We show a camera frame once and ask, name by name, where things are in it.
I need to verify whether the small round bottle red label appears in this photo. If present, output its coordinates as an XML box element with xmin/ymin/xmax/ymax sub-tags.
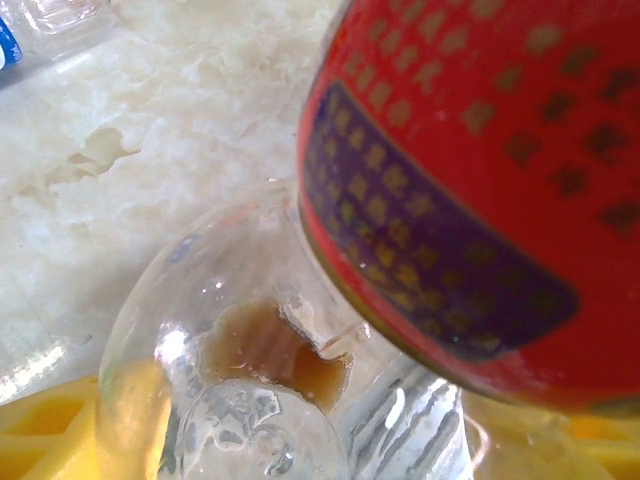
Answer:
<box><xmin>97</xmin><ymin>0</ymin><xmax>640</xmax><ymax>480</ymax></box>

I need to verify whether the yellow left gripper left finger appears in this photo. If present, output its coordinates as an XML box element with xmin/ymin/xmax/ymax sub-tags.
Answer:
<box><xmin>0</xmin><ymin>372</ymin><xmax>106</xmax><ymax>480</ymax></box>

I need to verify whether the clear bottle blue label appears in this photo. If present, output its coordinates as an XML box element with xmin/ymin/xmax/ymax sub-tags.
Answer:
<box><xmin>0</xmin><ymin>0</ymin><xmax>119</xmax><ymax>89</ymax></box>

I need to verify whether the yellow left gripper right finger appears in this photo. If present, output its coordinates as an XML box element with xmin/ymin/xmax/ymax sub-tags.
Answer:
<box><xmin>564</xmin><ymin>414</ymin><xmax>640</xmax><ymax>480</ymax></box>

